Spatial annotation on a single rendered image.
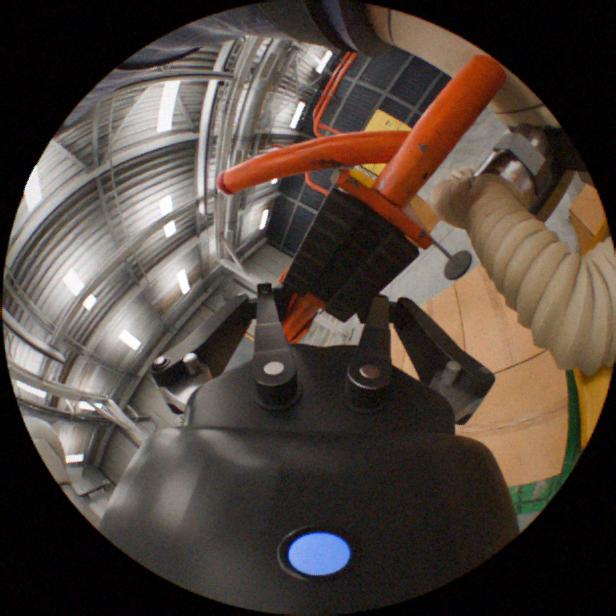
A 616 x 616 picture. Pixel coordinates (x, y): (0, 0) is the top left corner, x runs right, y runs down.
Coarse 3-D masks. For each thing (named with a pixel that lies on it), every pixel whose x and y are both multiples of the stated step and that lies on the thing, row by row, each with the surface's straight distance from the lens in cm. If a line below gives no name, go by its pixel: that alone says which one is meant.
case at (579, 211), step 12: (588, 192) 51; (576, 204) 49; (588, 204) 48; (600, 204) 48; (576, 216) 47; (588, 216) 46; (600, 216) 46; (576, 228) 51; (588, 228) 44; (588, 240) 47
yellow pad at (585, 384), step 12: (600, 228) 18; (600, 240) 18; (576, 372) 13; (600, 372) 13; (612, 372) 13; (576, 384) 14; (588, 384) 13; (600, 384) 13; (588, 396) 13; (600, 396) 13; (588, 408) 13; (600, 408) 13; (588, 420) 13; (588, 432) 13
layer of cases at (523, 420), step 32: (448, 288) 120; (480, 288) 104; (448, 320) 105; (480, 320) 93; (512, 320) 86; (480, 352) 86; (512, 352) 80; (544, 352) 77; (512, 384) 76; (544, 384) 73; (480, 416) 77; (512, 416) 73; (544, 416) 71; (512, 448) 72; (544, 448) 70; (512, 480) 72
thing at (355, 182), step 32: (352, 192) 9; (320, 224) 9; (352, 224) 9; (384, 224) 9; (416, 224) 10; (320, 256) 10; (352, 256) 10; (384, 256) 9; (416, 256) 9; (288, 288) 12; (320, 288) 12; (352, 288) 10
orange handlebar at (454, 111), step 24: (480, 72) 14; (504, 72) 16; (456, 96) 12; (480, 96) 13; (432, 120) 11; (456, 120) 11; (408, 144) 10; (432, 144) 10; (456, 144) 12; (384, 168) 15; (408, 168) 10; (432, 168) 11; (384, 192) 10; (408, 192) 10; (288, 312) 18; (312, 312) 15; (288, 336) 20
